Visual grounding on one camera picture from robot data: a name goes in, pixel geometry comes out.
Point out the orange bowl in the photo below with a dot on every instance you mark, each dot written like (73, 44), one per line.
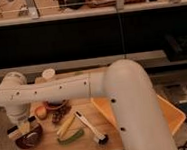
(54, 107)

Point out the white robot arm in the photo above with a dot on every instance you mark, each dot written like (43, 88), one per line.
(16, 93)

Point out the white dish brush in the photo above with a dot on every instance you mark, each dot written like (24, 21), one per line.
(98, 136)

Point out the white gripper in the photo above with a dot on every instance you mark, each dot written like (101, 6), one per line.
(21, 119)

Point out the green pepper toy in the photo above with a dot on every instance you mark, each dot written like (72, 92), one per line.
(66, 140)

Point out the wooden table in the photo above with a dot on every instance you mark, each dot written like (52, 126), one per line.
(141, 124)

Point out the white cup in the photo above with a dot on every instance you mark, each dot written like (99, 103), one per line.
(49, 74)

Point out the yellow corn toy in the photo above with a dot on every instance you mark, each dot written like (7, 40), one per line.
(64, 127)

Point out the dark grapes toy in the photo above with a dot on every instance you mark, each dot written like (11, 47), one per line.
(59, 114)

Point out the purple bowl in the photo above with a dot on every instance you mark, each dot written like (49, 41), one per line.
(31, 139)

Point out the orange fruit toy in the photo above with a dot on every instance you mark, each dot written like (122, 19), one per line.
(40, 112)

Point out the black and white eraser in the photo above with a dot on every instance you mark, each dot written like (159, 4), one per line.
(16, 132)

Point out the orange plastic bin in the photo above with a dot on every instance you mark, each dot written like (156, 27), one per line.
(174, 117)

